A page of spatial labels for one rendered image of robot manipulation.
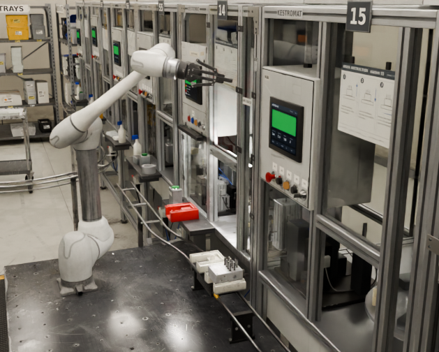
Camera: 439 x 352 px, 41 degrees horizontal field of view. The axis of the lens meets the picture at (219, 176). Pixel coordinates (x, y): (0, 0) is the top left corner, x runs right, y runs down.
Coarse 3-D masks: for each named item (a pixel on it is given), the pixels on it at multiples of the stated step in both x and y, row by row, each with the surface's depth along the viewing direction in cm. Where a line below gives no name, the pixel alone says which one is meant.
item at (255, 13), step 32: (224, 0) 266; (320, 0) 338; (352, 0) 309; (384, 0) 284; (416, 0) 263; (256, 96) 244; (256, 128) 248; (256, 160) 251; (224, 192) 323; (224, 256) 351
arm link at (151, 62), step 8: (136, 56) 253; (144, 56) 252; (152, 56) 252; (160, 56) 253; (136, 64) 253; (144, 64) 252; (152, 64) 251; (160, 64) 251; (144, 72) 254; (152, 72) 253; (160, 72) 253
